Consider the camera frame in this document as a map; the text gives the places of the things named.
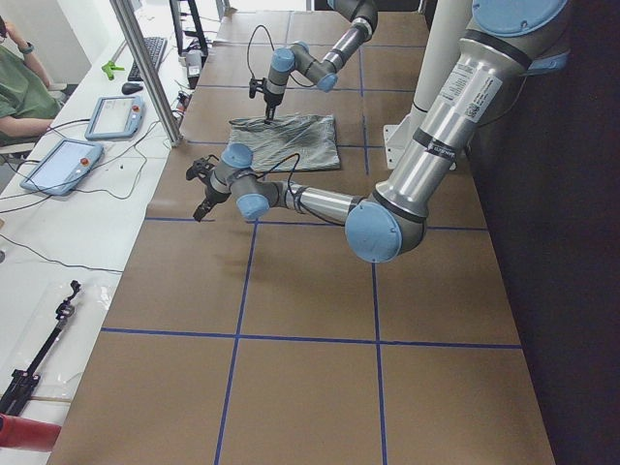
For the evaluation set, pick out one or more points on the aluminium frame post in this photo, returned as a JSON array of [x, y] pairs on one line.
[[131, 30]]

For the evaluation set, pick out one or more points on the seated person green shirt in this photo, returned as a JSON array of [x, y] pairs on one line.
[[27, 106]]

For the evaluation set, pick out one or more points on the black tripod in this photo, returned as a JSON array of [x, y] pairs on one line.
[[24, 381]]

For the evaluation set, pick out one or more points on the green plastic tool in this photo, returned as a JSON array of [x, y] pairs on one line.
[[110, 67]]

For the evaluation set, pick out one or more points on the blue teach pendant tablet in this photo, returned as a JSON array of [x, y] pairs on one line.
[[115, 118]]

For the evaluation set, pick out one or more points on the brown paper table cover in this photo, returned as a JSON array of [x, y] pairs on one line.
[[271, 343]]

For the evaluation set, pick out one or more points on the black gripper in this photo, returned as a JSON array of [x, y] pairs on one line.
[[211, 194], [272, 100]]

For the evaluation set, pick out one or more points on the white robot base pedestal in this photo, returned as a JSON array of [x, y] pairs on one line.
[[446, 20]]

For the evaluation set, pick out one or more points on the red cylinder object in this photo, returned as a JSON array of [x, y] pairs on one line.
[[27, 434]]

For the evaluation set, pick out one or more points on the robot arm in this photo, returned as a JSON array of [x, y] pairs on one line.
[[502, 40], [363, 18]]

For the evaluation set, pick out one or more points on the navy white striped polo shirt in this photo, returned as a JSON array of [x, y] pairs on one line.
[[312, 136]]

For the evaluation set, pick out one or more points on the black computer mouse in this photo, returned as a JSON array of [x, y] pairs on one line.
[[129, 88]]

